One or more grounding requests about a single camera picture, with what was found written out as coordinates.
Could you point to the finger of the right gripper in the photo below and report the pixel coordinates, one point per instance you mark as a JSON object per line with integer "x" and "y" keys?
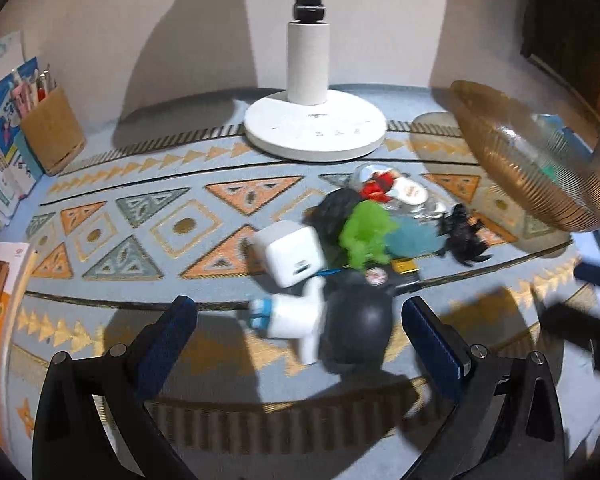
{"x": 572, "y": 325}
{"x": 587, "y": 272}

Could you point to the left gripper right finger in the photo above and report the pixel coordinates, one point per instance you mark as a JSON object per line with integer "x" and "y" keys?
{"x": 505, "y": 421}

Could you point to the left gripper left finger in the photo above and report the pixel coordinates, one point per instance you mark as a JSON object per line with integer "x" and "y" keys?
{"x": 69, "y": 440}

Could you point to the black round ball toy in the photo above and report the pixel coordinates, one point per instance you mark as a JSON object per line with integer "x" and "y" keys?
{"x": 358, "y": 324}

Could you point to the teal translucent toy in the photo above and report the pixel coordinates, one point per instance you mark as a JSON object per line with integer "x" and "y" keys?
{"x": 413, "y": 239}

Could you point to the clear round lidded container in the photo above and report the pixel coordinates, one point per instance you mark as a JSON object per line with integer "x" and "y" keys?
{"x": 396, "y": 192}

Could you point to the white blue robot figure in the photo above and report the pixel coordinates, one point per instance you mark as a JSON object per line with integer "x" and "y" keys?
{"x": 298, "y": 318}

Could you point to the green rubber toy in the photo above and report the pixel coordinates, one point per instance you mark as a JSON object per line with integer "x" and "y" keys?
{"x": 363, "y": 235}

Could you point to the white charger cube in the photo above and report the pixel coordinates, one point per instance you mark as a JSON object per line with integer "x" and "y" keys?
{"x": 289, "y": 252}

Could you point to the red figure black hair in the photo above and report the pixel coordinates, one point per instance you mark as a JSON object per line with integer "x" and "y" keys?
{"x": 328, "y": 217}

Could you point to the black spider toy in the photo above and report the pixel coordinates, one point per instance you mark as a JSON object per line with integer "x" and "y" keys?
{"x": 461, "y": 237}

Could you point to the patterned blue table mat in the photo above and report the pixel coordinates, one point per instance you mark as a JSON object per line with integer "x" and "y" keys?
{"x": 299, "y": 367}

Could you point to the row of standing books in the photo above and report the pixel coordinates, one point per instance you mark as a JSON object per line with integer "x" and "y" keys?
{"x": 19, "y": 168}

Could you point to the dark television screen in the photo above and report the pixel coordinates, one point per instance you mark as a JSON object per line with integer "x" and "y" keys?
{"x": 563, "y": 37}

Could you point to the woven pen holder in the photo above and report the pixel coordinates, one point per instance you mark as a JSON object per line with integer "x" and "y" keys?
{"x": 53, "y": 133}

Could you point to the white desk lamp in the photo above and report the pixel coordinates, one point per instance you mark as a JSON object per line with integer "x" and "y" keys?
{"x": 309, "y": 121}

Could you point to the pens in holder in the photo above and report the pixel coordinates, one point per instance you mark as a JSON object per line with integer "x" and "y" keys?
{"x": 31, "y": 85}

